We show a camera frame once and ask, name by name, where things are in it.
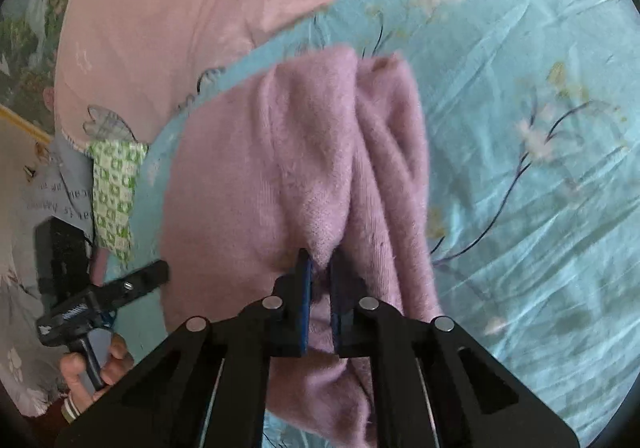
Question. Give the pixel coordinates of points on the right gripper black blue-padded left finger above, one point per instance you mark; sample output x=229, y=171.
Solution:
x=205, y=385

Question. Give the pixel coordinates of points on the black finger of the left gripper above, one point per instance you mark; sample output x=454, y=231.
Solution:
x=123, y=291

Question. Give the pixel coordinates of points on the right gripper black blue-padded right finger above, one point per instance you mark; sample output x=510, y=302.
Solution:
x=434, y=385

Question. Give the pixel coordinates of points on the pink knitted sweater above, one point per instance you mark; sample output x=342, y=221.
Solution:
x=323, y=152

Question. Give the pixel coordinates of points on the person's left hand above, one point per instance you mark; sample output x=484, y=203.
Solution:
x=73, y=365

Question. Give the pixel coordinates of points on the grey pillow with text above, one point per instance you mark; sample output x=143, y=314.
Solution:
x=37, y=182

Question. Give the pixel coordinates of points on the green white checkered pillow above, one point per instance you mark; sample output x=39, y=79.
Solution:
x=115, y=168

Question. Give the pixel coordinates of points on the teal floral bed sheet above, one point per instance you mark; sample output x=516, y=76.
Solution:
x=531, y=111

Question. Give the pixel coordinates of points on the landscape wall painting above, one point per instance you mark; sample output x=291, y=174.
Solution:
x=30, y=32

